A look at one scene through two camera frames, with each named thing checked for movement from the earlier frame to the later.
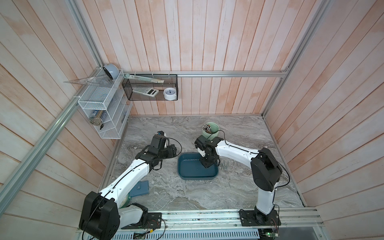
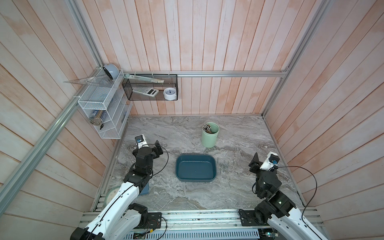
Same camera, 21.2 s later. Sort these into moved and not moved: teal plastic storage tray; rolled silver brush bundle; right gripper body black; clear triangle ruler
Moved: right gripper body black
Not moved: rolled silver brush bundle; clear triangle ruler; teal plastic storage tray
